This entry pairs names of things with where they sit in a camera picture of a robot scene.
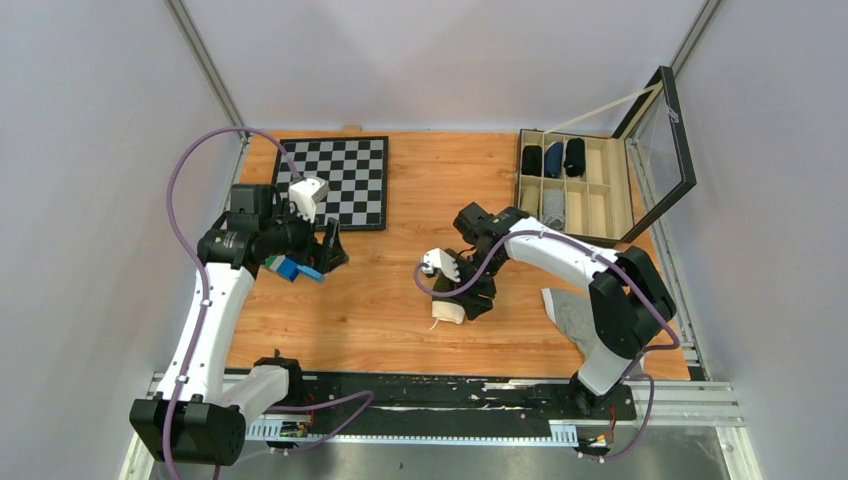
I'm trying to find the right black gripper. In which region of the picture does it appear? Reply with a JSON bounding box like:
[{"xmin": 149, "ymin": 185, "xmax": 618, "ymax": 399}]
[{"xmin": 445, "ymin": 249, "xmax": 506, "ymax": 319}]

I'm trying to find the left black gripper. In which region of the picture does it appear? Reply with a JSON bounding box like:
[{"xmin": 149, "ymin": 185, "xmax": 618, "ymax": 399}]
[{"xmin": 261, "ymin": 198, "xmax": 349, "ymax": 273}]

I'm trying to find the green underwear white waistband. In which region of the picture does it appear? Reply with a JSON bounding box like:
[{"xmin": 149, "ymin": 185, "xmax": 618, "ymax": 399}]
[{"xmin": 430, "ymin": 297, "xmax": 465, "ymax": 329}]

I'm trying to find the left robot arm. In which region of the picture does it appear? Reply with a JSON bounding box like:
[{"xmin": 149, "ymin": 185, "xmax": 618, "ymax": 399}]
[{"xmin": 129, "ymin": 177, "xmax": 348, "ymax": 467}]

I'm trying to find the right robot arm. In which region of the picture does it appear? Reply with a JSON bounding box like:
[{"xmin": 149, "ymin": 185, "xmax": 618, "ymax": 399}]
[{"xmin": 413, "ymin": 203, "xmax": 680, "ymax": 418}]

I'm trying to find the beige rolled underwear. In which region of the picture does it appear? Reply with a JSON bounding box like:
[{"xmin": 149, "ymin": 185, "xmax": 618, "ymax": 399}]
[{"xmin": 518, "ymin": 185, "xmax": 540, "ymax": 217}]

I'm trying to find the grey rolled underwear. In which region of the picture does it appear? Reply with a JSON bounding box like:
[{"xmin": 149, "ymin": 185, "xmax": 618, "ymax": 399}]
[{"xmin": 541, "ymin": 189, "xmax": 566, "ymax": 231}]

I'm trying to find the navy rolled underwear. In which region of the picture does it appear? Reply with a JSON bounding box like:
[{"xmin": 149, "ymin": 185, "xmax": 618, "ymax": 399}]
[{"xmin": 543, "ymin": 141, "xmax": 564, "ymax": 178}]

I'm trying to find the black rolled underwear tall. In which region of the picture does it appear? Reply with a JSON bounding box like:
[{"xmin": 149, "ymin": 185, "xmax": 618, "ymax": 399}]
[{"xmin": 563, "ymin": 138, "xmax": 587, "ymax": 177}]

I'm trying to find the blue white block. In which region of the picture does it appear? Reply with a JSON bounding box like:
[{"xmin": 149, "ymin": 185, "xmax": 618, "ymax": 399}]
[{"xmin": 263, "ymin": 255, "xmax": 325, "ymax": 283}]

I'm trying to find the black white chessboard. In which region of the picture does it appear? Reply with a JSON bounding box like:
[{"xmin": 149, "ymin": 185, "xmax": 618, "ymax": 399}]
[{"xmin": 273, "ymin": 136, "xmax": 389, "ymax": 231}]

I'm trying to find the black compartment storage box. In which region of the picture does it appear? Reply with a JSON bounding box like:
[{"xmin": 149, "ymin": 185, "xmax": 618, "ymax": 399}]
[{"xmin": 513, "ymin": 66, "xmax": 697, "ymax": 246}]

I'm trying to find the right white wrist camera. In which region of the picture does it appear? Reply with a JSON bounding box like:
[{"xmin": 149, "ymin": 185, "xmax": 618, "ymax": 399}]
[{"xmin": 420, "ymin": 248, "xmax": 460, "ymax": 282}]

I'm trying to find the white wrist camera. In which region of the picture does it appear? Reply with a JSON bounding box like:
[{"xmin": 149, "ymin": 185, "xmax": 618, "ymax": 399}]
[
  {"xmin": 420, "ymin": 248, "xmax": 460, "ymax": 282},
  {"xmin": 287, "ymin": 177, "xmax": 329, "ymax": 223}
]

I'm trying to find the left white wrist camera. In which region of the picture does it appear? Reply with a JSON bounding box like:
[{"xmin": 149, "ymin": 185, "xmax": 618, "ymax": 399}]
[{"xmin": 287, "ymin": 177, "xmax": 329, "ymax": 223}]

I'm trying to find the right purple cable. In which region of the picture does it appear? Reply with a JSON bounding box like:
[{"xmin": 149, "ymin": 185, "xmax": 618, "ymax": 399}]
[{"xmin": 413, "ymin": 228, "xmax": 682, "ymax": 463}]

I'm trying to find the left aluminium frame post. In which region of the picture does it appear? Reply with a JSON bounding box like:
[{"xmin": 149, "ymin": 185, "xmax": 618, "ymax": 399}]
[{"xmin": 163, "ymin": 0, "xmax": 245, "ymax": 126}]

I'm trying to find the aluminium frame post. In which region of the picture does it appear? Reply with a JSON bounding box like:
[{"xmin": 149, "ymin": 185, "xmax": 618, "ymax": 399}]
[
  {"xmin": 163, "ymin": 0, "xmax": 245, "ymax": 126},
  {"xmin": 670, "ymin": 0, "xmax": 725, "ymax": 74}
]

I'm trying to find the right aluminium frame post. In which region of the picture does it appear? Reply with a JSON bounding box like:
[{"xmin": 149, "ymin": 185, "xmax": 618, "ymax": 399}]
[{"xmin": 670, "ymin": 0, "xmax": 725, "ymax": 74}]

